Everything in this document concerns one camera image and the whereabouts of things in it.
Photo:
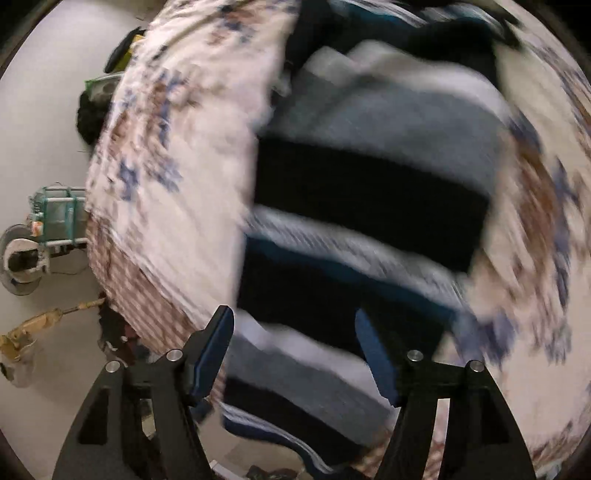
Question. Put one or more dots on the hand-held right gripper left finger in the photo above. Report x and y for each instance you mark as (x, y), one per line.
(212, 355)

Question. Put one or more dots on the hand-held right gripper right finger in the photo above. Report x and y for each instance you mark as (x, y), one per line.
(376, 360)

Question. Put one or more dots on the striped knit sweater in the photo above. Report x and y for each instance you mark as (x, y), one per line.
(369, 184)

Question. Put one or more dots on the dark clothes pile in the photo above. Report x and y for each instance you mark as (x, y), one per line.
(90, 120)

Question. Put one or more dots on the floral blanket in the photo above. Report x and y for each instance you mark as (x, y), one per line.
(184, 161)

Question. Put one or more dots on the teal storage rack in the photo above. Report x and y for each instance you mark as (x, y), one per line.
(57, 217)

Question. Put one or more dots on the white floor fan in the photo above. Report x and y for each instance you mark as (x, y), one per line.
(23, 263)

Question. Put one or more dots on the dark cushion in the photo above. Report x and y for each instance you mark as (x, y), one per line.
(122, 50)

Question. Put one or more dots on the yellow box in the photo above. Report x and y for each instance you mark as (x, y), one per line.
(137, 46)

